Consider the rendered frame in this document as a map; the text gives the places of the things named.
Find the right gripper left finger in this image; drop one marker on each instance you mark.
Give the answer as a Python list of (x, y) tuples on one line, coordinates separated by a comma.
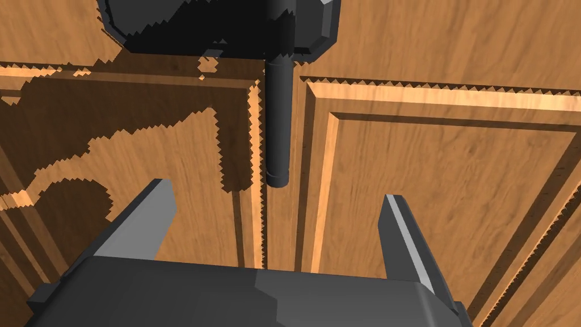
[(138, 227)]

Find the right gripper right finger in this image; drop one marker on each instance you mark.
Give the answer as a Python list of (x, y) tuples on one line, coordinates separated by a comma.
[(405, 247)]

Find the brown wooden panelled door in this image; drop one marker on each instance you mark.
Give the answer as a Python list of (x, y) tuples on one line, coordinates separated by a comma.
[(454, 181)]

